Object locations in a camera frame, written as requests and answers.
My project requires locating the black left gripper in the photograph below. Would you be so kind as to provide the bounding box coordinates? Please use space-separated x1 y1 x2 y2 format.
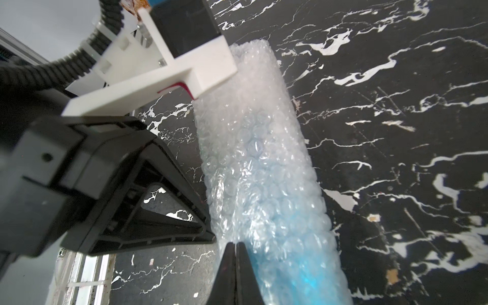
1 90 216 267

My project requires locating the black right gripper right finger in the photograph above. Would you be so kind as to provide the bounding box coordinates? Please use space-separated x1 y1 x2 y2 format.
235 242 264 305

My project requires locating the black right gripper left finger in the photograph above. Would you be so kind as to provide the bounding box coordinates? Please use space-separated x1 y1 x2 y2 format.
207 243 236 305

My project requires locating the clear bubble wrap sheet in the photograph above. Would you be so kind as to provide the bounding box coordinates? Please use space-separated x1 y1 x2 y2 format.
192 39 353 305

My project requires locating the aluminium front rail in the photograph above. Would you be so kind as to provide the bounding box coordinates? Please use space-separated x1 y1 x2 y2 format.
46 248 116 305

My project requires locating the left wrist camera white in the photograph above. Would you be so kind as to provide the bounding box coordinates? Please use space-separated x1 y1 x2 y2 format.
62 1 237 116

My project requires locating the black corrugated cable conduit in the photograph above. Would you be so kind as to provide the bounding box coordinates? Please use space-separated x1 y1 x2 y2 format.
0 0 127 92

